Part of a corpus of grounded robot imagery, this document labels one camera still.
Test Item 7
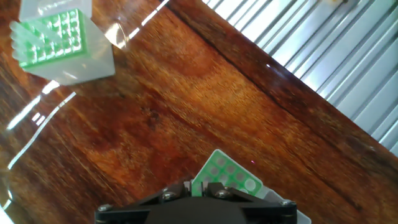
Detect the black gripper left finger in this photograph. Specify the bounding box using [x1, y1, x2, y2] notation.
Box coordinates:
[94, 181, 191, 224]

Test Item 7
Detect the green clear pipette tip box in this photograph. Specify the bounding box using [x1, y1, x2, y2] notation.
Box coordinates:
[190, 148, 312, 224]
[8, 0, 116, 87]

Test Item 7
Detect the glossy brown wooden board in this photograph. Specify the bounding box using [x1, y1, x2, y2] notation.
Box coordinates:
[0, 0, 398, 224]

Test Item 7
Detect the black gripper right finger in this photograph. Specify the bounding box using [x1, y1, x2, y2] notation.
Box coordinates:
[206, 182, 299, 224]

